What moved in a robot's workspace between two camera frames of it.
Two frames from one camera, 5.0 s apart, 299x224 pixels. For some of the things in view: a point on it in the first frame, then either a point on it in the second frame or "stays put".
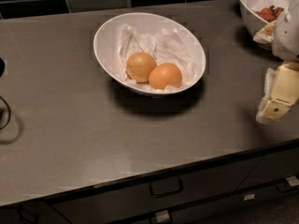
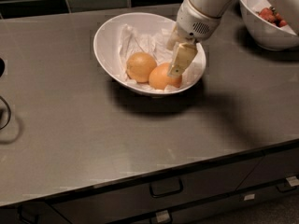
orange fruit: x=139 y=65 stays put
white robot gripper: x=287 y=36 to x=193 y=21
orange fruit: x=163 y=75 stays put
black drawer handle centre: x=166 y=187 stays put
